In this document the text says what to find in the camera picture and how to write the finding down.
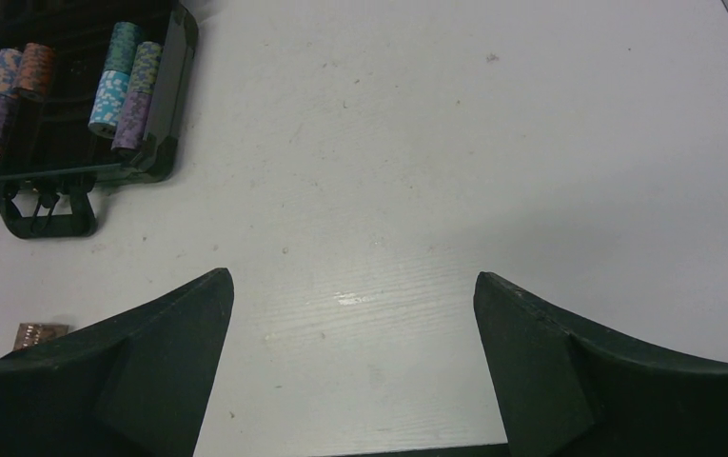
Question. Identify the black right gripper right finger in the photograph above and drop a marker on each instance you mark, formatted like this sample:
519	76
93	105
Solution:
568	386

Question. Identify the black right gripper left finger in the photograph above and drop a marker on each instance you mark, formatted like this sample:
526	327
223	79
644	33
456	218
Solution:
135	384

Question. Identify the brown chip stack on table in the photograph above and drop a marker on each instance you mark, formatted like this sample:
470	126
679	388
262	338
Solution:
32	334

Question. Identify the light blue chip stack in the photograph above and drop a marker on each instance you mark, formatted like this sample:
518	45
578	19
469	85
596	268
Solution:
109	99

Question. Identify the black poker case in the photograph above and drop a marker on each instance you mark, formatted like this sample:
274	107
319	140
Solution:
52	161

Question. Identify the green-grey chip stack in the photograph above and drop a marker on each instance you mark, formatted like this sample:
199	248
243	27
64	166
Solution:
145	68

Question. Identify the blue-grey chip stack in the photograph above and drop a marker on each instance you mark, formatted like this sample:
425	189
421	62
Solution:
10	61

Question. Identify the teal chip stack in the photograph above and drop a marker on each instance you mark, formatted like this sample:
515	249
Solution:
122	47

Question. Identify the orange chip stack in case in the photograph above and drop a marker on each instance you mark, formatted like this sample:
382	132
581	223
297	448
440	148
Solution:
35	72

